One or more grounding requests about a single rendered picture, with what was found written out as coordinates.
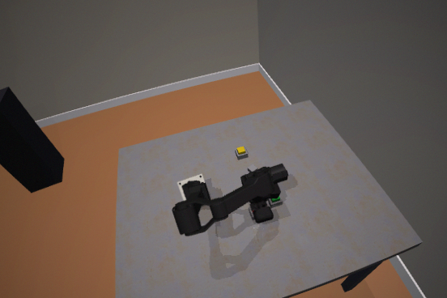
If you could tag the yellow button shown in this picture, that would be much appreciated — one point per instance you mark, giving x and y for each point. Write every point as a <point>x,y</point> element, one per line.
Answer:
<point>241,153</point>

